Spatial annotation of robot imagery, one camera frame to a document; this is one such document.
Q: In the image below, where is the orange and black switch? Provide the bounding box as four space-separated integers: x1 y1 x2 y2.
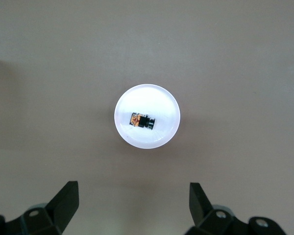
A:
129 112 156 130

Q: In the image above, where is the pale pink round plate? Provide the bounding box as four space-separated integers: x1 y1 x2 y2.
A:
114 84 181 149

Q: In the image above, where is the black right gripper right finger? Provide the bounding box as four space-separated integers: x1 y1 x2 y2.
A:
186 182 288 235

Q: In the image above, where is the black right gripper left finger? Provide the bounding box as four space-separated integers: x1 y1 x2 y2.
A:
0 180 79 235

